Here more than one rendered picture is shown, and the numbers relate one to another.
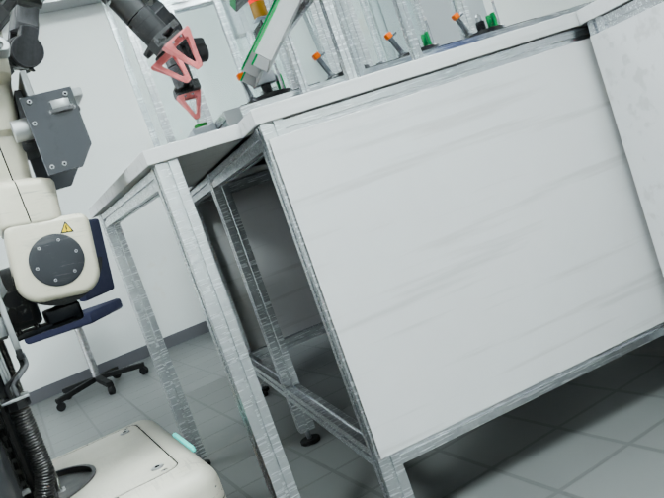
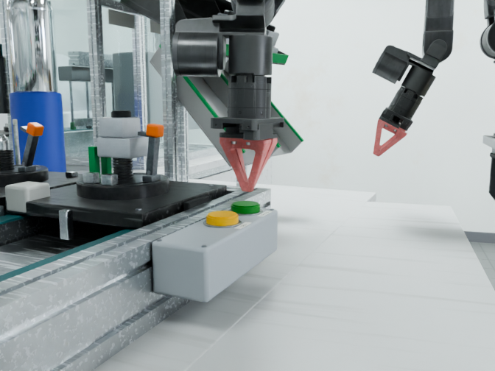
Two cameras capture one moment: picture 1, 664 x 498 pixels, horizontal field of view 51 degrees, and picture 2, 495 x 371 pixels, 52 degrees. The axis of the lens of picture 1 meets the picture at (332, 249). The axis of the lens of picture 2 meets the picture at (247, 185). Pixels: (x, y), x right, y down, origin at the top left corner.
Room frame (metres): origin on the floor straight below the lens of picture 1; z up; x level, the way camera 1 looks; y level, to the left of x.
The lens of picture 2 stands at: (2.52, 0.68, 1.11)
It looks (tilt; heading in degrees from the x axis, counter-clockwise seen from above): 10 degrees down; 221
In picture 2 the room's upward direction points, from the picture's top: straight up
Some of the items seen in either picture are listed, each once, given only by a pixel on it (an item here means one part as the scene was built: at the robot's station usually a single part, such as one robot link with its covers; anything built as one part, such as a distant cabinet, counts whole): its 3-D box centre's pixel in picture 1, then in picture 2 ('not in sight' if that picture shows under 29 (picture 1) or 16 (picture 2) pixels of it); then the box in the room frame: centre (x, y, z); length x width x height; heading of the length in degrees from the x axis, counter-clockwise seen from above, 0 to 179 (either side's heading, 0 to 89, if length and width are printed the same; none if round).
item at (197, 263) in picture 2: (202, 141); (222, 245); (2.08, 0.26, 0.93); 0.21 x 0.07 x 0.06; 17
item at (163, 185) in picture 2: (270, 99); (124, 185); (2.06, 0.03, 0.98); 0.14 x 0.14 x 0.02
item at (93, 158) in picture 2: not in sight; (94, 162); (2.08, -0.01, 1.01); 0.01 x 0.01 x 0.05; 17
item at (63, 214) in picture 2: not in sight; (66, 224); (2.18, 0.06, 0.95); 0.01 x 0.01 x 0.04; 17
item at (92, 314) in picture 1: (75, 311); not in sight; (4.04, 1.52, 0.49); 0.57 x 0.54 x 0.98; 102
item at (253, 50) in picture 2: (176, 57); (245, 56); (2.01, 0.24, 1.17); 0.07 x 0.06 x 0.07; 127
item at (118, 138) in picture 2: (264, 71); (116, 133); (2.06, 0.02, 1.06); 0.08 x 0.04 x 0.07; 105
